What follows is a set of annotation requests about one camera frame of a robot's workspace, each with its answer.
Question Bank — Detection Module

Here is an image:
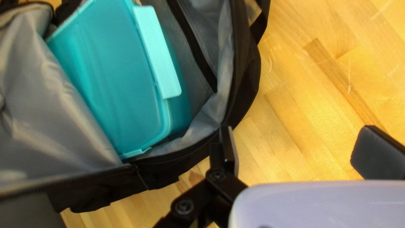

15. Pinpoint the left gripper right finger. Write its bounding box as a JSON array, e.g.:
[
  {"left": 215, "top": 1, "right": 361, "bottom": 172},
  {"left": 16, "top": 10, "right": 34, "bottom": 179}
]
[{"left": 350, "top": 125, "right": 405, "bottom": 181}]

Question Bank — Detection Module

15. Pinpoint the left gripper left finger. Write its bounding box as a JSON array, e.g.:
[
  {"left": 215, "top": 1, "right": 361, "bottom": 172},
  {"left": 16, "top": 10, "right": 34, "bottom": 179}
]
[{"left": 153, "top": 125, "right": 249, "bottom": 228}]

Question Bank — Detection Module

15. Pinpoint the translucent teal lunch box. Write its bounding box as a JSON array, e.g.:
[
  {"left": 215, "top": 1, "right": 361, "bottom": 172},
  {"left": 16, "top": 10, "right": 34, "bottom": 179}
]
[{"left": 46, "top": 0, "right": 193, "bottom": 159}]

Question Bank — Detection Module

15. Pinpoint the black backpack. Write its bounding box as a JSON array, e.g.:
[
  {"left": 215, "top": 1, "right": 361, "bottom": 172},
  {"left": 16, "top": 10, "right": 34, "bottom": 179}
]
[{"left": 0, "top": 0, "right": 271, "bottom": 228}]

